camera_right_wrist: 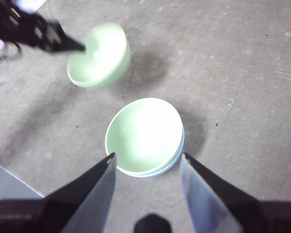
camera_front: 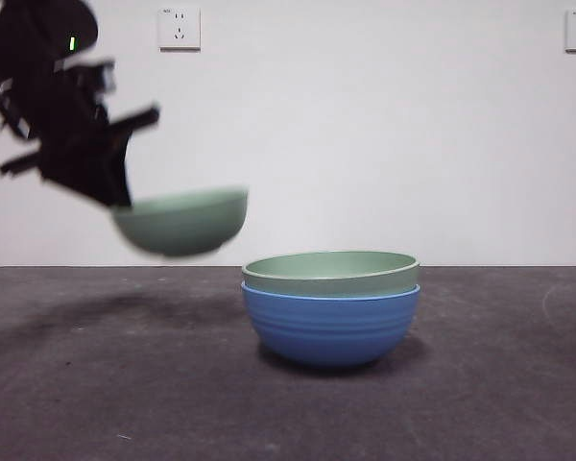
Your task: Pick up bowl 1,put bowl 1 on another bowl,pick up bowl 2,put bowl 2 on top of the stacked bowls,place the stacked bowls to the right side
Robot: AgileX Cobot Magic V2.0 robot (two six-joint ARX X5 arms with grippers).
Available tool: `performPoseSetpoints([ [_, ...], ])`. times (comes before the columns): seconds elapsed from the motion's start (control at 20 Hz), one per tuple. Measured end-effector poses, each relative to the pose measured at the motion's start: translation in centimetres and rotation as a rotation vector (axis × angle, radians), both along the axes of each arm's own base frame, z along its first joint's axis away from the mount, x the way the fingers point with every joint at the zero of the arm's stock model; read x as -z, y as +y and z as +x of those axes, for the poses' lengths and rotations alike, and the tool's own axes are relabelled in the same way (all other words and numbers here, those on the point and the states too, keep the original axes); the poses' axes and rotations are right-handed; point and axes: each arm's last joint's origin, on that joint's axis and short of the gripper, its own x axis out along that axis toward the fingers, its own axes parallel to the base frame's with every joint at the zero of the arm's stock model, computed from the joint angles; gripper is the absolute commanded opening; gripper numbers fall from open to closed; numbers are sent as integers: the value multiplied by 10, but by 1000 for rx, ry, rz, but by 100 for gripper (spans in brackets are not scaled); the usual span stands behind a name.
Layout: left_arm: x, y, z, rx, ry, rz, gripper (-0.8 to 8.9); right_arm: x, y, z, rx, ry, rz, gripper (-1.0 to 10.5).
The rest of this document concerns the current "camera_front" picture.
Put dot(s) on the green ribbed bowl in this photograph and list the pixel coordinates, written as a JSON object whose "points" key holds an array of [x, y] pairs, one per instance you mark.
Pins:
{"points": [[182, 225], [326, 278]]}

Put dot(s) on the blue ribbed bowl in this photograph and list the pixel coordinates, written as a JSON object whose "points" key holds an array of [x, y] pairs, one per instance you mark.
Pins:
{"points": [[328, 331]]}

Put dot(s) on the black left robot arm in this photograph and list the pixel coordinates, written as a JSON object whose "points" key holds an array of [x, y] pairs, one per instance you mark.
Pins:
{"points": [[24, 33]]}

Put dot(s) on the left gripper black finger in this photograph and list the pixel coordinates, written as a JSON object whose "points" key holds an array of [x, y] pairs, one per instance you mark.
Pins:
{"points": [[72, 175], [112, 163]]}

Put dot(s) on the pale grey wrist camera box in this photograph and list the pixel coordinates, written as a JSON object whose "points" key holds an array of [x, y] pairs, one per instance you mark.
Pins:
{"points": [[106, 77]]}

